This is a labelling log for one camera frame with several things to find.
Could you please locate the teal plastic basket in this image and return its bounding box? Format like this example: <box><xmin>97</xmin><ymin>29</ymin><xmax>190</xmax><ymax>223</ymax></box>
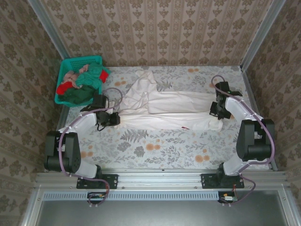
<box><xmin>54</xmin><ymin>55</ymin><xmax>104</xmax><ymax>108</ymax></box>

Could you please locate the white t-shirt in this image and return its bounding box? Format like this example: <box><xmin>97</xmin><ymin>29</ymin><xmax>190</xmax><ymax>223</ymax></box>
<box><xmin>119</xmin><ymin>70</ymin><xmax>224</xmax><ymax>132</ymax></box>

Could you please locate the dark green t-shirt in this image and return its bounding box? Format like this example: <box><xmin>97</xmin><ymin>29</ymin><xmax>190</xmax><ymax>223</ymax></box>
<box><xmin>61</xmin><ymin>84</ymin><xmax>101</xmax><ymax>105</ymax></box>

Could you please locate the teal t-shirt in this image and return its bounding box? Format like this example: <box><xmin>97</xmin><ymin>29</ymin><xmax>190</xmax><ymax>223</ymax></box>
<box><xmin>74</xmin><ymin>61</ymin><xmax>111</xmax><ymax>89</ymax></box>

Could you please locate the pile of coloured clothes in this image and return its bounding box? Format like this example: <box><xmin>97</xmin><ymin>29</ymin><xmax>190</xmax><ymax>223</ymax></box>
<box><xmin>56</xmin><ymin>70</ymin><xmax>111</xmax><ymax>95</ymax></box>

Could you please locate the floral patterned table cover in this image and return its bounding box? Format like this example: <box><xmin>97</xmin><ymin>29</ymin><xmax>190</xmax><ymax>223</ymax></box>
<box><xmin>54</xmin><ymin>66</ymin><xmax>270</xmax><ymax>170</ymax></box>

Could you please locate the black connector box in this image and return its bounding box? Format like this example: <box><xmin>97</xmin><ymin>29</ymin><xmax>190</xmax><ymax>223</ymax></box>
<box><xmin>218</xmin><ymin>191</ymin><xmax>238</xmax><ymax>203</ymax></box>
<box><xmin>87</xmin><ymin>192</ymin><xmax>107</xmax><ymax>205</ymax></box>

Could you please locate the grey metal panel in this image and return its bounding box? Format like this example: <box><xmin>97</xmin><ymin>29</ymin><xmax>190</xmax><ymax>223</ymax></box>
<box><xmin>37</xmin><ymin>200</ymin><xmax>289</xmax><ymax>226</ymax></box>

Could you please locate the aluminium frame post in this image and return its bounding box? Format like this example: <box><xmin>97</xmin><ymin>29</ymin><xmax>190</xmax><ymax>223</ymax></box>
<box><xmin>27</xmin><ymin>0</ymin><xmax>78</xmax><ymax>74</ymax></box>
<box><xmin>240</xmin><ymin>0</ymin><xmax>287</xmax><ymax>71</ymax></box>

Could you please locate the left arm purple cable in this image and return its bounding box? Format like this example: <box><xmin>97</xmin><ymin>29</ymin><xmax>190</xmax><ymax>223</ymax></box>
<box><xmin>58</xmin><ymin>87</ymin><xmax>124</xmax><ymax>208</ymax></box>

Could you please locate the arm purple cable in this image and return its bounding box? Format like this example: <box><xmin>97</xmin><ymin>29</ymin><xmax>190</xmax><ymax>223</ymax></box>
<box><xmin>211</xmin><ymin>75</ymin><xmax>276</xmax><ymax>208</ymax></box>
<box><xmin>58</xmin><ymin>87</ymin><xmax>124</xmax><ymax>208</ymax></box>

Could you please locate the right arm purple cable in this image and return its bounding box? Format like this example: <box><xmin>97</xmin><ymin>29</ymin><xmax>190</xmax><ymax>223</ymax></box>
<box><xmin>211</xmin><ymin>75</ymin><xmax>276</xmax><ymax>208</ymax></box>

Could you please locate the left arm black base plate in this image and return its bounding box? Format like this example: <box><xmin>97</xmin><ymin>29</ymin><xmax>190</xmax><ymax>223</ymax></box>
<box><xmin>77</xmin><ymin>173</ymin><xmax>119</xmax><ymax>190</ymax></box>

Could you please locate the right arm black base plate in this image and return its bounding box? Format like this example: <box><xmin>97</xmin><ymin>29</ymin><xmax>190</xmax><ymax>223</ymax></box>
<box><xmin>201</xmin><ymin>173</ymin><xmax>245</xmax><ymax>189</ymax></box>

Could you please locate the aluminium mounting rail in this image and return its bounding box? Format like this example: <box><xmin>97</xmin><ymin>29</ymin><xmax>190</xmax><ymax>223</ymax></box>
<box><xmin>35</xmin><ymin>168</ymin><xmax>290</xmax><ymax>189</ymax></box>

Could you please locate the grey slotted cable duct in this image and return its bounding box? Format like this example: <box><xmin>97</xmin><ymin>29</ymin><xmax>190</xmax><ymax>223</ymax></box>
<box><xmin>42</xmin><ymin>191</ymin><xmax>219</xmax><ymax>201</ymax></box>

